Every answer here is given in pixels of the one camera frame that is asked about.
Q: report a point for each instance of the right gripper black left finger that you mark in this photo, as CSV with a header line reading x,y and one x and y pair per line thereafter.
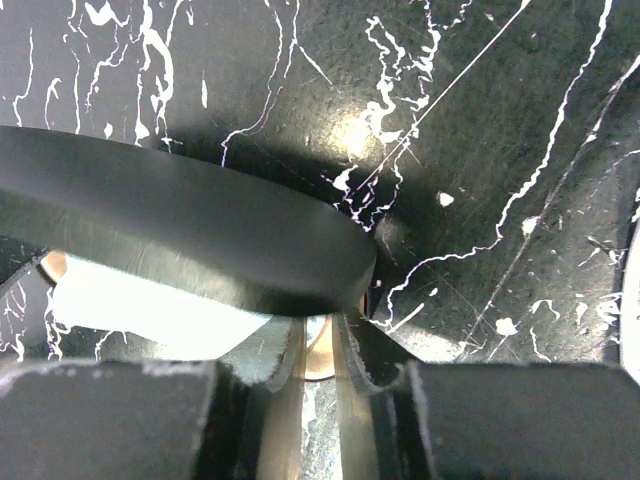
x,y
234,418

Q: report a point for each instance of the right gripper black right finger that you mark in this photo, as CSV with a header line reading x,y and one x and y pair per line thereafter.
x,y
402,418

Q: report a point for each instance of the light blue cleaning cloth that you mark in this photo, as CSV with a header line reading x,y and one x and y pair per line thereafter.
x,y
178,326

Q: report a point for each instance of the black marble pattern mat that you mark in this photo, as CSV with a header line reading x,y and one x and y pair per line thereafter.
x,y
491,147

